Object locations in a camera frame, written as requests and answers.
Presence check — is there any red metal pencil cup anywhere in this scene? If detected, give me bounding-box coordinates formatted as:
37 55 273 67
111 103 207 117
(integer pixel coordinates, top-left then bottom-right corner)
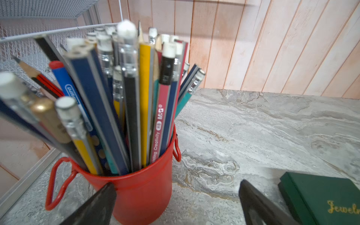
45 130 182 225

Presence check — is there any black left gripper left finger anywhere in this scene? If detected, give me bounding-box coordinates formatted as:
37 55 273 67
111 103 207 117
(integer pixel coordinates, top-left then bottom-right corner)
61 182 117 225

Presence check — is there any red black sharpened pencil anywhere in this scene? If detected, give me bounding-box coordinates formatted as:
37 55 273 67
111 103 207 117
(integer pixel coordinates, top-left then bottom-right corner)
11 55 65 99

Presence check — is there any black pencil white eraser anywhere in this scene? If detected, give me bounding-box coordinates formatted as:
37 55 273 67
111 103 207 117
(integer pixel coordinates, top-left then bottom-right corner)
117 20 142 172

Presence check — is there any blue pen red cap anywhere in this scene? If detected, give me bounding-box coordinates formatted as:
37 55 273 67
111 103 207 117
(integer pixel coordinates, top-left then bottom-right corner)
49 61 110 175

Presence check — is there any large green jewelry box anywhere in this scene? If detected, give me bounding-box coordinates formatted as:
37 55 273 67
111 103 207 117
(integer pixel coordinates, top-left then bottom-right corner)
278 172 360 225

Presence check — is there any teal pencil silver ferrule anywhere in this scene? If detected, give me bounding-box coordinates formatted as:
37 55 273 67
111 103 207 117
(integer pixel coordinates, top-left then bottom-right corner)
175 69 205 118

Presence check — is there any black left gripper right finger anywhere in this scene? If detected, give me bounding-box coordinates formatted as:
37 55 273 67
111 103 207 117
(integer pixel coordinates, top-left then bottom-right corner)
239 180 298 225

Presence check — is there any navy blue pencil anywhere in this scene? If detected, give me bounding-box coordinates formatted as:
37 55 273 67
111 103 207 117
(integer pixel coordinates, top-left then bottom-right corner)
64 45 131 175

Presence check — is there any pink M&G pencil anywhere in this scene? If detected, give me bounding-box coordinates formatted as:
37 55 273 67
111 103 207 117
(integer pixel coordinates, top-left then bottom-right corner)
149 42 177 164

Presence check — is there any white wire mesh shelf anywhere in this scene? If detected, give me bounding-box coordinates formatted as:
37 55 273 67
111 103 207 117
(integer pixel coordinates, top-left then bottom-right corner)
1 1 128 89

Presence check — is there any yellow pencil silver ferrule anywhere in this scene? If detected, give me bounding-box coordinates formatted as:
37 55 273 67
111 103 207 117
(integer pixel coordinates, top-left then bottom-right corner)
55 96 104 175

